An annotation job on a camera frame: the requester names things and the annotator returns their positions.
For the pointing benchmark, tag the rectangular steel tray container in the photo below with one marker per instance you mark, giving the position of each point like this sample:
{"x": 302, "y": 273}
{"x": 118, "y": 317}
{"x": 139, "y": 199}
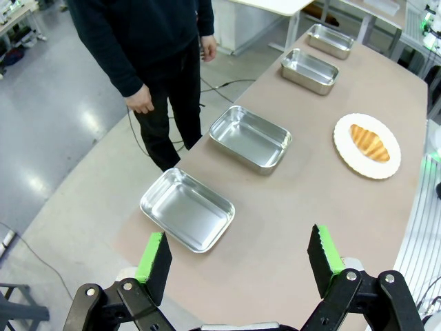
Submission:
{"x": 187, "y": 209}
{"x": 309, "y": 70}
{"x": 330, "y": 40}
{"x": 251, "y": 138}

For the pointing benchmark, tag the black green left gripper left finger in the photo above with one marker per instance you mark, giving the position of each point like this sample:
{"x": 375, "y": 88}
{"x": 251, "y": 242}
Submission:
{"x": 151, "y": 276}

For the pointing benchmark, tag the person's right hand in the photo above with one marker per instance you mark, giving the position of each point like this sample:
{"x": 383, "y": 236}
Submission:
{"x": 139, "y": 100}

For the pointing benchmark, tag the person in dark clothes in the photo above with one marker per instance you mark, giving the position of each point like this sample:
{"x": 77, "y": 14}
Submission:
{"x": 138, "y": 41}

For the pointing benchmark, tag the grey metal stand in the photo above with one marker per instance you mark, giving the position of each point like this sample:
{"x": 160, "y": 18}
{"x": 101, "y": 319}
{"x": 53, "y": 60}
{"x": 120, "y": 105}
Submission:
{"x": 19, "y": 305}

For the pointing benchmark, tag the golden croissant bread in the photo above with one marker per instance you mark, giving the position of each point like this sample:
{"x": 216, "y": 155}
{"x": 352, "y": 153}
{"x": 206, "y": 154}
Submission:
{"x": 370, "y": 142}

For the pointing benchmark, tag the white desk with grey legs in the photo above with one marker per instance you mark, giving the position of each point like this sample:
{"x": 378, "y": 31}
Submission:
{"x": 272, "y": 17}

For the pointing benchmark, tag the workbench with equipment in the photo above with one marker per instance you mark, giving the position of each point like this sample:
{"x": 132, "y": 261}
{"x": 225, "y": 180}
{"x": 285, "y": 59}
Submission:
{"x": 15, "y": 24}

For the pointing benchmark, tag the aluminium slotted frame rail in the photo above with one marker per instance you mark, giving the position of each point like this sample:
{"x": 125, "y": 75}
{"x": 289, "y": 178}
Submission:
{"x": 415, "y": 227}

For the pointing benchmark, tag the white scalloped plate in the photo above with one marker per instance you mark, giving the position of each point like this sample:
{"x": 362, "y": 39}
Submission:
{"x": 348, "y": 151}

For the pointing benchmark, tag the person's left hand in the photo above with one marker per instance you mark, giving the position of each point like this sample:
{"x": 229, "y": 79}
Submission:
{"x": 209, "y": 46}

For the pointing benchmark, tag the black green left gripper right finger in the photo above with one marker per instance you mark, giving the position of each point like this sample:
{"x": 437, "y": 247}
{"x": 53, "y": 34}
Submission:
{"x": 325, "y": 257}

